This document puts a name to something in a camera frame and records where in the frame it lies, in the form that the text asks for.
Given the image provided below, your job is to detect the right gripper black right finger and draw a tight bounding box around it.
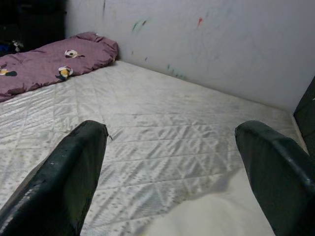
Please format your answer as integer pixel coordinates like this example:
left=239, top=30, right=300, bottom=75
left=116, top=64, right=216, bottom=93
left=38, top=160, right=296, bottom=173
left=235, top=120, right=315, bottom=236

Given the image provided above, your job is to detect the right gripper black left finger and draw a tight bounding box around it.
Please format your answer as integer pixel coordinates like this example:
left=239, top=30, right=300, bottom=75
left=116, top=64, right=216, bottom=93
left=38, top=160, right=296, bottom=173
left=0, top=119, right=109, bottom=236

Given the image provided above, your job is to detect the black tufted headboard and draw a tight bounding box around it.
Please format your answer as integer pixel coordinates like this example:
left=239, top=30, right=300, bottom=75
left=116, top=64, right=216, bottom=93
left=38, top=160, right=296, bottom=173
left=293, top=76, right=315, bottom=158

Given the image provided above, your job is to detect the pink cartoon print blanket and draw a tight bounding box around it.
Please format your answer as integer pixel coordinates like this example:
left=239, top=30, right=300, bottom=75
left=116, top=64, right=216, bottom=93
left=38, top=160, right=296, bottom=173
left=0, top=31, right=119, bottom=103

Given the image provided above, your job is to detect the white quilted mattress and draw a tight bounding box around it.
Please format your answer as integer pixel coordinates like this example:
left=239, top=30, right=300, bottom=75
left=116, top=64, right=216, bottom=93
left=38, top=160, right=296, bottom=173
left=0, top=60, right=310, bottom=236

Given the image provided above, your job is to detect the black bag white print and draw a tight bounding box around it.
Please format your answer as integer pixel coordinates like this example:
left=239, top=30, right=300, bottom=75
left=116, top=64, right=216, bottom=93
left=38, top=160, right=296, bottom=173
left=0, top=36, right=30, bottom=57

